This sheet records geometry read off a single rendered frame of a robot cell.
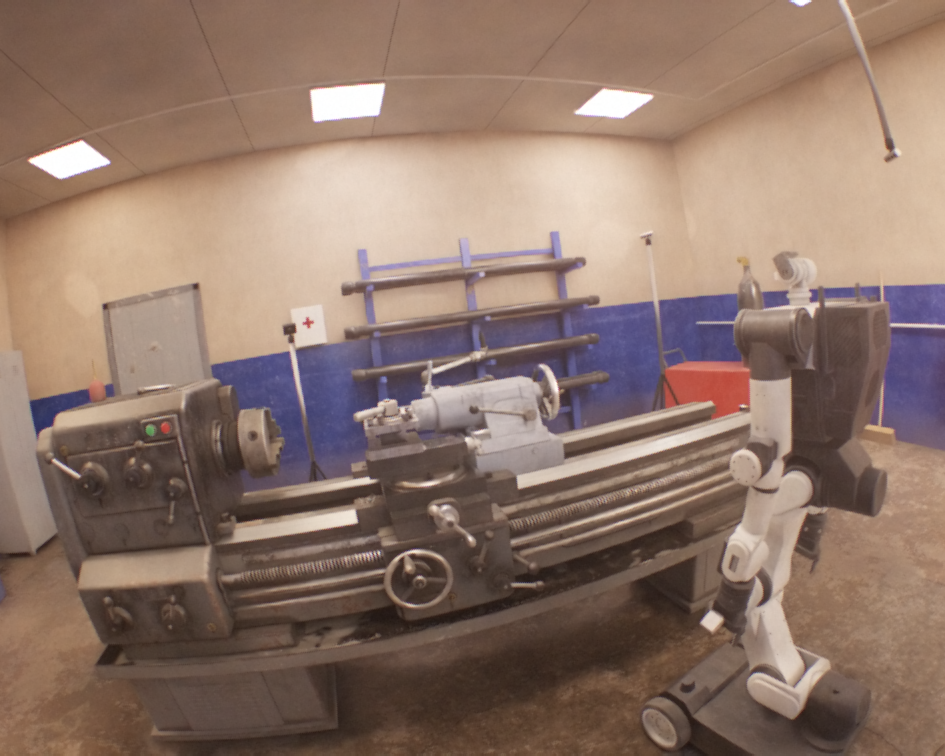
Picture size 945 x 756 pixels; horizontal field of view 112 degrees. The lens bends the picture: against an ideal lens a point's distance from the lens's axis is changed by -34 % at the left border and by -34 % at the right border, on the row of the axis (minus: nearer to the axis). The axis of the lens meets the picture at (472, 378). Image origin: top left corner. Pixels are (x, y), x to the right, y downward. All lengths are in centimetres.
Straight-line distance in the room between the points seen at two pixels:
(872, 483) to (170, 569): 192
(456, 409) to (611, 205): 436
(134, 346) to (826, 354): 513
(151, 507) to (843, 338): 192
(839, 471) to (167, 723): 237
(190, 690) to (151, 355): 368
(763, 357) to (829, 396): 21
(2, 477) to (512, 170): 587
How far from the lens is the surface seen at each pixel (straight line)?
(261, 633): 182
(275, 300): 479
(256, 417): 171
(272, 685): 192
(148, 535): 175
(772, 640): 156
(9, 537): 523
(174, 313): 500
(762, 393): 102
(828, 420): 115
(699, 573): 230
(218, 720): 212
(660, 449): 194
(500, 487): 163
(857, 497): 122
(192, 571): 163
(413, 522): 145
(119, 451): 168
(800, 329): 97
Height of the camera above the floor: 142
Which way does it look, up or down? 7 degrees down
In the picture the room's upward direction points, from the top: 8 degrees counter-clockwise
